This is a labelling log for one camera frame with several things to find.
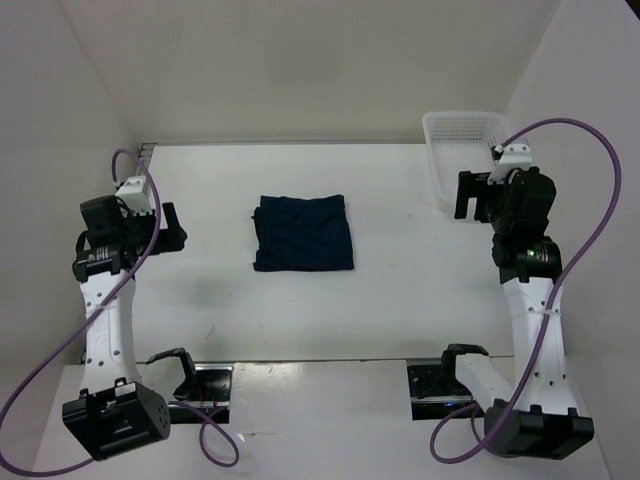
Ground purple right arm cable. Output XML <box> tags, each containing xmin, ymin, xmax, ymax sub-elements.
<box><xmin>430</xmin><ymin>117</ymin><xmax>621</xmax><ymax>461</ymax></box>

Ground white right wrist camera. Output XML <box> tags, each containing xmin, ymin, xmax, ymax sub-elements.
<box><xmin>487</xmin><ymin>140</ymin><xmax>533</xmax><ymax>185</ymax></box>

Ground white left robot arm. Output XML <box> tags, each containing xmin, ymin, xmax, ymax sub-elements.
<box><xmin>62</xmin><ymin>195</ymin><xmax>187</xmax><ymax>461</ymax></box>

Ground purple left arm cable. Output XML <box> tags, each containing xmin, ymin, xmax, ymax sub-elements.
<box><xmin>0</xmin><ymin>148</ymin><xmax>240</xmax><ymax>474</ymax></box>

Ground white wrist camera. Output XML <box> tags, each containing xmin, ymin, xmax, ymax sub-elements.
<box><xmin>487</xmin><ymin>140</ymin><xmax>533</xmax><ymax>185</ymax></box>
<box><xmin>115</xmin><ymin>176</ymin><xmax>153</xmax><ymax>216</ymax></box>

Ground aluminium table edge rail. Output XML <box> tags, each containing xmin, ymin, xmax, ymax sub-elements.
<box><xmin>139</xmin><ymin>143</ymin><xmax>156</xmax><ymax>158</ymax></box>

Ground white plastic laundry basket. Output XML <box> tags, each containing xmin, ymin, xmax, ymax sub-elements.
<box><xmin>422</xmin><ymin>111</ymin><xmax>513</xmax><ymax>216</ymax></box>

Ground navy blue shorts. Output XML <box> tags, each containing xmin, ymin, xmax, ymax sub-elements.
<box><xmin>252</xmin><ymin>194</ymin><xmax>355</xmax><ymax>273</ymax></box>

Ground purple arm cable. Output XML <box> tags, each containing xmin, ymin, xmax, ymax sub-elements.
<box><xmin>0</xmin><ymin>148</ymin><xmax>240</xmax><ymax>474</ymax></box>
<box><xmin>430</xmin><ymin>117</ymin><xmax>621</xmax><ymax>461</ymax></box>

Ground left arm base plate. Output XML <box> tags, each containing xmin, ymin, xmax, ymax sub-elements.
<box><xmin>171</xmin><ymin>363</ymin><xmax>234</xmax><ymax>424</ymax></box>

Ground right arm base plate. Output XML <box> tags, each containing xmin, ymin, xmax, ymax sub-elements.
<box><xmin>406</xmin><ymin>358</ymin><xmax>473</xmax><ymax>421</ymax></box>

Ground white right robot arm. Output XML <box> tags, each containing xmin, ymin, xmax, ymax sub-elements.
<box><xmin>438</xmin><ymin>167</ymin><xmax>594</xmax><ymax>460</ymax></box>

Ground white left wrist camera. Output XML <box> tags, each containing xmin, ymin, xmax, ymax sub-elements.
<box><xmin>115</xmin><ymin>176</ymin><xmax>153</xmax><ymax>216</ymax></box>

